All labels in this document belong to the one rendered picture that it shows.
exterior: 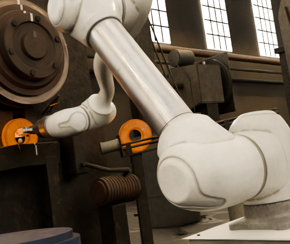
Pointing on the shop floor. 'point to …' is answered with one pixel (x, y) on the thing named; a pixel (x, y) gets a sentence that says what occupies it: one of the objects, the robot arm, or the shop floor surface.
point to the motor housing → (122, 184)
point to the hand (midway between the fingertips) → (19, 132)
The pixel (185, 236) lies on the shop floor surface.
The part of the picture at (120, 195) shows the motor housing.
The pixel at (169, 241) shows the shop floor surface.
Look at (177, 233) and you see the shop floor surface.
